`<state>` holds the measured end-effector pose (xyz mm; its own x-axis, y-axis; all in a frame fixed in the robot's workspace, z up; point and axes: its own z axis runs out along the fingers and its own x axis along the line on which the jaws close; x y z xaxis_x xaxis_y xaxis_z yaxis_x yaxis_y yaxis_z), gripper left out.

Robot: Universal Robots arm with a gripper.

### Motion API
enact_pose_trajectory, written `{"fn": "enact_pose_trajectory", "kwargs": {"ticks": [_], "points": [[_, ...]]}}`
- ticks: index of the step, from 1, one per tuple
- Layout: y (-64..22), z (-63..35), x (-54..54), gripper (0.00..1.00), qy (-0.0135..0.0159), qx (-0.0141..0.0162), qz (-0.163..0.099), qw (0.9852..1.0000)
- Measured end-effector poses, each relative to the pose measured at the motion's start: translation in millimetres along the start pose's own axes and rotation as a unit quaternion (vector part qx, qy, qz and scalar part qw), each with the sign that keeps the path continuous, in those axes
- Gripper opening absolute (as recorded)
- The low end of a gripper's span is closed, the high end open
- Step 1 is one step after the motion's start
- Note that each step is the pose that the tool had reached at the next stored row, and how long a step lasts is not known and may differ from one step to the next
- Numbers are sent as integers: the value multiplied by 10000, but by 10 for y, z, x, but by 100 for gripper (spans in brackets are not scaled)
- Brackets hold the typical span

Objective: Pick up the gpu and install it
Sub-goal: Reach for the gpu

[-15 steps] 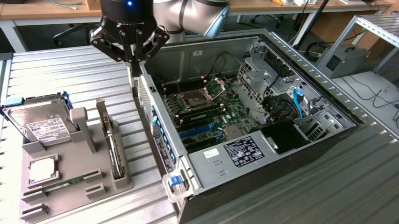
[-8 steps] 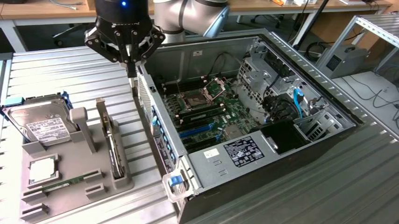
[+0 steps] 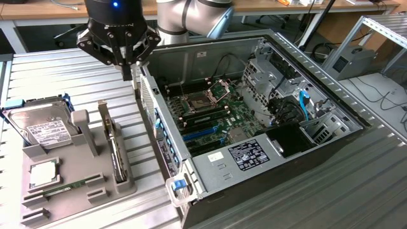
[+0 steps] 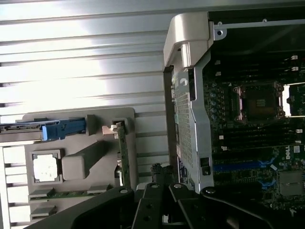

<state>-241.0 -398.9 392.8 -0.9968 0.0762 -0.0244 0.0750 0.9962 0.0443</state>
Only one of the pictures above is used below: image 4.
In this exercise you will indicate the silver chipset heat sink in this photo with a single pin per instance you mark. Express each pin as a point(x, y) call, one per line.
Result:
point(290, 183)

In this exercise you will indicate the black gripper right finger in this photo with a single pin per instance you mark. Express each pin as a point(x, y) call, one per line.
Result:
point(214, 210)

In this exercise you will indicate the silver CPU chip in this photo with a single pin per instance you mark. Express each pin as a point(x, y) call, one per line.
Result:
point(45, 168)

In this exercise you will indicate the green RAM stick upright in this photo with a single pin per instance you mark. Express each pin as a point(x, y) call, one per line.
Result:
point(124, 155)

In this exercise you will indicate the green Dell motherboard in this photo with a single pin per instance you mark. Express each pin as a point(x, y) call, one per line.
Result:
point(247, 157)

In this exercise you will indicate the black RAM slot white clips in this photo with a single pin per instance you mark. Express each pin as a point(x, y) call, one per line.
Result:
point(274, 71)
point(259, 144)
point(259, 134)
point(274, 59)

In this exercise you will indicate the open metal socket cover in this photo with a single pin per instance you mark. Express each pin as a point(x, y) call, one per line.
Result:
point(296, 100)

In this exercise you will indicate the silver and black PC case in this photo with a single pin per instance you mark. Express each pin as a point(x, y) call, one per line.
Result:
point(200, 133)

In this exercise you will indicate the grey parts rack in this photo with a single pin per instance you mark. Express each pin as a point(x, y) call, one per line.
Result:
point(95, 155)

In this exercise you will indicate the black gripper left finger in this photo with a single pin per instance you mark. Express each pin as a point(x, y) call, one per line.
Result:
point(145, 210)

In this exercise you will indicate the blue expansion slot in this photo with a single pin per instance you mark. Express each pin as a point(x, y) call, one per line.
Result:
point(236, 166)

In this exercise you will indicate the CPU socket with metal frame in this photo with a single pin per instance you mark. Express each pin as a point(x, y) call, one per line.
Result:
point(258, 102)

